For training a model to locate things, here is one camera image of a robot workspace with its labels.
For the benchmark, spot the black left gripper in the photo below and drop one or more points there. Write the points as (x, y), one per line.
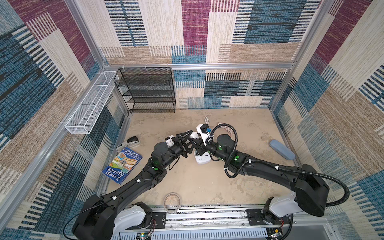
(183, 149)

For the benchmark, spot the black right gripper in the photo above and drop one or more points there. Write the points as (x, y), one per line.
(200, 147)

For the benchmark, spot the white charger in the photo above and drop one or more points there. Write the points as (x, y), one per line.
(194, 135)

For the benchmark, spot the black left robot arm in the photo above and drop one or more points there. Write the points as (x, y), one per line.
(104, 217)

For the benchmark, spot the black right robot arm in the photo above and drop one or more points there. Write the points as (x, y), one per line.
(309, 190)

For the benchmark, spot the white square power strip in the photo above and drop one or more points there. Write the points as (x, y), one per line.
(205, 157)

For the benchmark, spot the pink round power strip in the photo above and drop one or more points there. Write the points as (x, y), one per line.
(228, 128)

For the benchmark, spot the black grey stapler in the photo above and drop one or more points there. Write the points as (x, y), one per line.
(129, 143)

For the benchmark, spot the blue illustrated book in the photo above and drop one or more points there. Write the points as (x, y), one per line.
(121, 166)

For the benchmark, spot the blue grey glasses case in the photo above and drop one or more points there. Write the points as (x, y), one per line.
(282, 150)

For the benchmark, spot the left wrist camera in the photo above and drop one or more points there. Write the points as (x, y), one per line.
(169, 141)

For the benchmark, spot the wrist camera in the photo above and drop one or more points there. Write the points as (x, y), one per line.
(169, 141)
(205, 132)

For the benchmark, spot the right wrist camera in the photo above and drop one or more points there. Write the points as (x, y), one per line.
(205, 132)

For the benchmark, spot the black wire shelf rack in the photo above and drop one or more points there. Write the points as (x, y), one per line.
(147, 90)

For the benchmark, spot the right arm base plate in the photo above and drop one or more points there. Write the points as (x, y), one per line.
(258, 217)

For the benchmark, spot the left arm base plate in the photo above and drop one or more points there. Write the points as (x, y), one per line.
(155, 220)

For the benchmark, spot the white wire mesh basket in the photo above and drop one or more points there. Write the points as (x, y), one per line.
(87, 113)

